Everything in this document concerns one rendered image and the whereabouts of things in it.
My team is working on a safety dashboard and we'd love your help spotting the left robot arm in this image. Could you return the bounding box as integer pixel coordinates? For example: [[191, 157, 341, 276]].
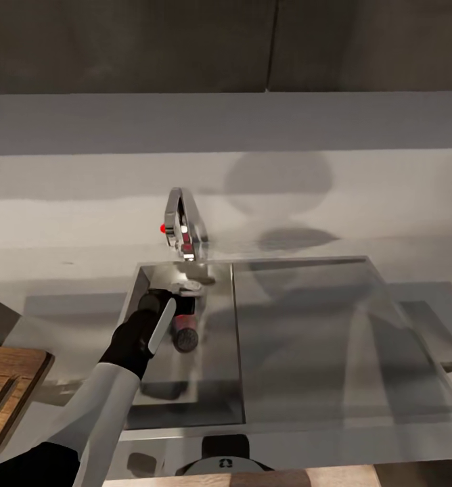
[[0, 280, 201, 487]]

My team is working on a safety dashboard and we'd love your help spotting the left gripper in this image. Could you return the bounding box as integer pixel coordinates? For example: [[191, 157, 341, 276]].
[[174, 295, 195, 317]]

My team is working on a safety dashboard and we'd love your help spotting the cutting board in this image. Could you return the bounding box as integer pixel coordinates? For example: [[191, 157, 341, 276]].
[[0, 347, 51, 444]]

